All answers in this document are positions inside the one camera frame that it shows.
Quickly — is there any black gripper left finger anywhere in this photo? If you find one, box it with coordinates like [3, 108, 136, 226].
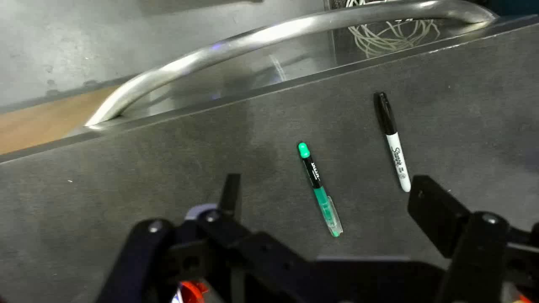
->
[98, 174, 317, 303]

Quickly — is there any silver dishwasher handle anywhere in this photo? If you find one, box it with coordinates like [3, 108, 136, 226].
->
[83, 0, 499, 132]

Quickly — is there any black sharpie marker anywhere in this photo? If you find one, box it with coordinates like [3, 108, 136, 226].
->
[372, 91, 413, 194]

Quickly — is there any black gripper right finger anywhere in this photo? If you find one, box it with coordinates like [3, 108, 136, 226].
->
[408, 174, 539, 303]

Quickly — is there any stainless steel dishwasher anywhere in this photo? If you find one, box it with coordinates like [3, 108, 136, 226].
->
[103, 15, 539, 125]

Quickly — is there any white wire mesh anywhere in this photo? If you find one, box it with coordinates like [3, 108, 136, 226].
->
[344, 0, 445, 59]

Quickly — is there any green marker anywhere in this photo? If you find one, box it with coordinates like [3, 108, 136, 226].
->
[295, 140, 345, 239]

